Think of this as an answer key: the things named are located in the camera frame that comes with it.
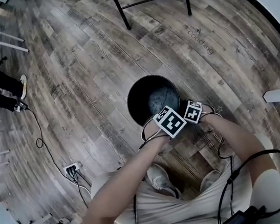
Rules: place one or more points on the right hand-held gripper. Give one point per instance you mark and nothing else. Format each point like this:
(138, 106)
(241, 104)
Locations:
(192, 113)

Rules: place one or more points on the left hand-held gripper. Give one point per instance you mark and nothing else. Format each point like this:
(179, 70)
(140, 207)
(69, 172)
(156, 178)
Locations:
(171, 123)

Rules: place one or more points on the black round bin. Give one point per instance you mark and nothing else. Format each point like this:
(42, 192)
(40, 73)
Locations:
(138, 101)

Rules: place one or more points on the person's left forearm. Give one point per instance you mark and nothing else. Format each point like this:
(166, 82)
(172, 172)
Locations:
(119, 186)

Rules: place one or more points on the person's right forearm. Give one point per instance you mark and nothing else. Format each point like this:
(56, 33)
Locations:
(240, 144)

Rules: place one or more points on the person's right hand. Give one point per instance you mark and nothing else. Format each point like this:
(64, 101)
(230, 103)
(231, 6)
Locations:
(207, 116)

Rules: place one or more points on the person's left hand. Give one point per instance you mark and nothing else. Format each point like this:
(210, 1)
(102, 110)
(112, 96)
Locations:
(154, 131)

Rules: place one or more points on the person's left light shoe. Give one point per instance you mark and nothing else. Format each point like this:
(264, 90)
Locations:
(159, 178)

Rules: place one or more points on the person's light shoe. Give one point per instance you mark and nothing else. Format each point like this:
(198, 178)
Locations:
(209, 179)
(159, 178)

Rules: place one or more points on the person's right light shoe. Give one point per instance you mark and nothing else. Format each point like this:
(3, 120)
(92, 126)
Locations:
(209, 179)

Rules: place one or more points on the person in beige clothes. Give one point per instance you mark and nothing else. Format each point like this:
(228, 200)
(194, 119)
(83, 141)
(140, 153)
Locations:
(101, 186)

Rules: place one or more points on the white power strip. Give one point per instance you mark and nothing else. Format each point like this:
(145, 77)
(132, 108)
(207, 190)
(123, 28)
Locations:
(71, 167)

